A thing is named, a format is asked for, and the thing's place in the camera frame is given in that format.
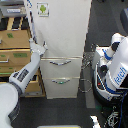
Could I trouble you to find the white refrigerator body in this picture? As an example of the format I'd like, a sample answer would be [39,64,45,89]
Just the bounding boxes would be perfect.
[23,0,93,100]

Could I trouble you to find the white fridge door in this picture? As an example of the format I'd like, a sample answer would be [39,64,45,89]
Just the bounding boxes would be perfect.
[24,0,92,58]

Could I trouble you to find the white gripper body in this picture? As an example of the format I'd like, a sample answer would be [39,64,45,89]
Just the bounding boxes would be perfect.
[31,45,46,56]

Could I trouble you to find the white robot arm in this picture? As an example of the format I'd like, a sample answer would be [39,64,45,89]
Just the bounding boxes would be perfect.
[0,38,48,128]

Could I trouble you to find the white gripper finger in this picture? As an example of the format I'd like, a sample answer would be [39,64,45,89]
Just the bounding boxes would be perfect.
[42,41,47,50]
[29,38,35,48]

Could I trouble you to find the upper fridge drawer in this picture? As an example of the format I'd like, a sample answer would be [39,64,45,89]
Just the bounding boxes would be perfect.
[40,58,82,79]

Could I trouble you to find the white blue Fetch robot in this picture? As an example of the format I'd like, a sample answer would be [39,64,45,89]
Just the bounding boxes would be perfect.
[92,33,128,105]

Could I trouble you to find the lower fridge drawer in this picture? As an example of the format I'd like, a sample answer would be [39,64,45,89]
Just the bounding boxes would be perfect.
[43,78,79,99]

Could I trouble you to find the green android sticker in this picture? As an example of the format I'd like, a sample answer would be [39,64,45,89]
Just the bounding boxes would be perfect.
[37,2,49,17]

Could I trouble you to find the wooden drawer cabinet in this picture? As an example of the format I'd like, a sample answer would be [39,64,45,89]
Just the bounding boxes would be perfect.
[0,16,46,98]

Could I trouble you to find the grey box on cabinet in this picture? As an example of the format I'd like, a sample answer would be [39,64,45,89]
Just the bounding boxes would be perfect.
[0,6,26,17]

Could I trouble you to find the fridge drawer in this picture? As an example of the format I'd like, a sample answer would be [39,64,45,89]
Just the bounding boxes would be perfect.
[43,78,79,99]
[40,58,82,79]

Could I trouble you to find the grey cables on floor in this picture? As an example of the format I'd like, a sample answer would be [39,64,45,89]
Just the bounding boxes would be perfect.
[78,43,98,94]

